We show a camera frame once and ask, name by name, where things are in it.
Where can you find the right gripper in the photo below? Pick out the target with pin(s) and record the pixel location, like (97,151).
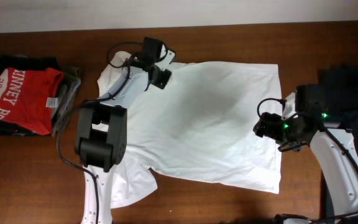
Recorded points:
(267,126)

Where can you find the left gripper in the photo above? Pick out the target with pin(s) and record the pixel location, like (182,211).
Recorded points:
(161,81)

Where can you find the white t-shirt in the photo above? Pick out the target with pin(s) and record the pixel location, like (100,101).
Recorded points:
(200,127)

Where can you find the grey garment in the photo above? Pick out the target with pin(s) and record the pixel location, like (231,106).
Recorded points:
(64,100)

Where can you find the red printed t-shirt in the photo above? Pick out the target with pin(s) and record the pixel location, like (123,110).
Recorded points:
(27,98)

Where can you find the black garment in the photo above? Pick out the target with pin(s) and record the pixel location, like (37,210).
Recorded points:
(23,63)

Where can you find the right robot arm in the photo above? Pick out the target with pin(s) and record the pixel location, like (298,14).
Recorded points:
(308,120)

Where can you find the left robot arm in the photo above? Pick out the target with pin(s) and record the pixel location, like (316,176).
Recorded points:
(101,137)

